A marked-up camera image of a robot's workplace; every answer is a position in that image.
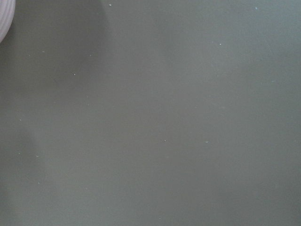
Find pink bowl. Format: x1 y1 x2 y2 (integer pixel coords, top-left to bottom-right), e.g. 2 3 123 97
0 0 16 42

